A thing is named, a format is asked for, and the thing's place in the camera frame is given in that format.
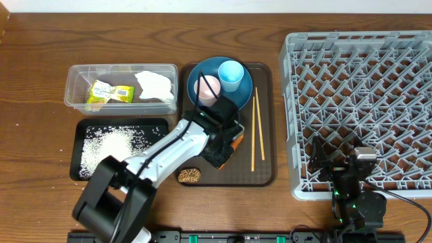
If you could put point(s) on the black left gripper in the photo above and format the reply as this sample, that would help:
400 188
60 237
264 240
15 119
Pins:
222 148

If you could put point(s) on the pink cup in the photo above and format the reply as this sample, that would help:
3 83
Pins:
210 89

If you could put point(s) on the green snack wrapper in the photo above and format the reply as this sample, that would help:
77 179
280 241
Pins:
101 93

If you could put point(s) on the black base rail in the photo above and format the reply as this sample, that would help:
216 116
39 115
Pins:
179 237

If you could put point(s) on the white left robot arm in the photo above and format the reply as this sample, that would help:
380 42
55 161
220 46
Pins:
118 197

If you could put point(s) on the clear plastic bin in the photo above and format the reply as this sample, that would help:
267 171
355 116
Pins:
81 77

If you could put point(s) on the brown serving tray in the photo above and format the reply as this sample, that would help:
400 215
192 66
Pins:
237 171

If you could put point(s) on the black waste tray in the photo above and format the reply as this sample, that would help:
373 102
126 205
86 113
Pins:
123 121

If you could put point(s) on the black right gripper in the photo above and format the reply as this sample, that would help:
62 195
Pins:
338 168

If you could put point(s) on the long wooden chopstick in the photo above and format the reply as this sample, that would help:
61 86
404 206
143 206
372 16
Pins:
258 109

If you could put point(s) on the short wooden chopstick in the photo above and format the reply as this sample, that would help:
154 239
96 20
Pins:
253 136

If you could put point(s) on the white napkin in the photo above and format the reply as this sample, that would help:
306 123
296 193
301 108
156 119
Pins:
155 86

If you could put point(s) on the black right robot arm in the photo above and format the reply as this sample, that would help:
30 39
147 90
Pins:
360 212

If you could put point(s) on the dark blue plate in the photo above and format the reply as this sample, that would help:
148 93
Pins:
210 67

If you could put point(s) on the grey dishwasher rack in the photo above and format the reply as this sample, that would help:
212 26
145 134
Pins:
375 86

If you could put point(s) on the brown walnut shell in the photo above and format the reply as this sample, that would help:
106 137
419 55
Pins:
189 175

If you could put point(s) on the orange carrot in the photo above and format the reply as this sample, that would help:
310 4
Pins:
234 144

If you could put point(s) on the light blue cup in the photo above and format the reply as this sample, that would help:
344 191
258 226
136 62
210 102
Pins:
230 75

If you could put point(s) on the white rice pile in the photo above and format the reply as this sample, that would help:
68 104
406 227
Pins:
119 142

